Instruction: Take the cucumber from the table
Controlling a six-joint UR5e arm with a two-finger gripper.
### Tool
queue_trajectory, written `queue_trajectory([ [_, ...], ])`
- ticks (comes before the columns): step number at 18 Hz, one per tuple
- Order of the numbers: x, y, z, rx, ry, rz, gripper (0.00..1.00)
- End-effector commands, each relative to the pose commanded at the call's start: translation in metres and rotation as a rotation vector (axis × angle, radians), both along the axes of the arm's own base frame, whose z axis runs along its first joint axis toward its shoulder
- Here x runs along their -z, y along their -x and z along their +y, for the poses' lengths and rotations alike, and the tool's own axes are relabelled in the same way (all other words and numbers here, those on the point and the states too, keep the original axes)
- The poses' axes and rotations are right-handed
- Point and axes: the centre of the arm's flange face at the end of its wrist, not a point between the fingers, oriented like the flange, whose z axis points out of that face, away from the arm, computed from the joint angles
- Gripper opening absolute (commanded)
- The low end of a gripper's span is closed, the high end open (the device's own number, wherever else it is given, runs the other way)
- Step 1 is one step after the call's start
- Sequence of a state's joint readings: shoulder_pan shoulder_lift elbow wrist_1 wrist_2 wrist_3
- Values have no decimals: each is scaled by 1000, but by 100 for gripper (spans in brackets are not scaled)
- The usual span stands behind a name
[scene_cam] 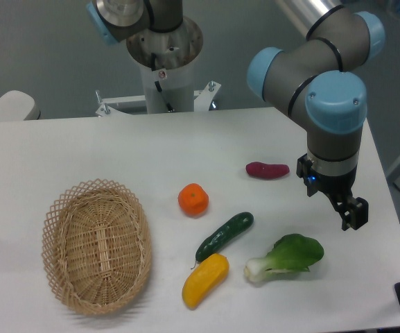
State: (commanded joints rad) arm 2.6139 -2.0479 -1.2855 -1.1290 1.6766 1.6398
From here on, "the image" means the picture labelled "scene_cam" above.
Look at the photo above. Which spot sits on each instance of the yellow mango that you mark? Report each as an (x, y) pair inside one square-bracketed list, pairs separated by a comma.
[(204, 279)]

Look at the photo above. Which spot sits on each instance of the orange tangerine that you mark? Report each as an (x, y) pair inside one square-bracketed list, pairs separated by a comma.
[(193, 200)]

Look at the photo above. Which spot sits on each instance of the woven wicker basket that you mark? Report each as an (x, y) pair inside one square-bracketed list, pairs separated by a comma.
[(96, 247)]

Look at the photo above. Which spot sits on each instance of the white chair armrest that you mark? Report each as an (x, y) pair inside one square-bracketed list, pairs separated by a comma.
[(18, 106)]

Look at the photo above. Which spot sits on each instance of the dark green cucumber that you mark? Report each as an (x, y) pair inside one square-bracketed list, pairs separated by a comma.
[(238, 224)]

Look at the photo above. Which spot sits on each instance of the green bok choy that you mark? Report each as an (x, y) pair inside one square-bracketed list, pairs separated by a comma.
[(293, 253)]

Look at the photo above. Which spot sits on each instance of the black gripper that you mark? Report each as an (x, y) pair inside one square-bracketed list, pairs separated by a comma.
[(338, 191)]

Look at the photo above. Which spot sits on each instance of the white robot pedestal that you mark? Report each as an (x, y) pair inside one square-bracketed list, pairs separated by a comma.
[(166, 63)]

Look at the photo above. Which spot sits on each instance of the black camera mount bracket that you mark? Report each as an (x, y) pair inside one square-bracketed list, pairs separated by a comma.
[(306, 173)]

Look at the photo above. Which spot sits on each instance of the purple sweet potato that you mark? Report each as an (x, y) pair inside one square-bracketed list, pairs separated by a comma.
[(267, 171)]

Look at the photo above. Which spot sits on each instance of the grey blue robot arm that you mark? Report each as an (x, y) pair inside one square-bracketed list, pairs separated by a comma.
[(313, 85)]

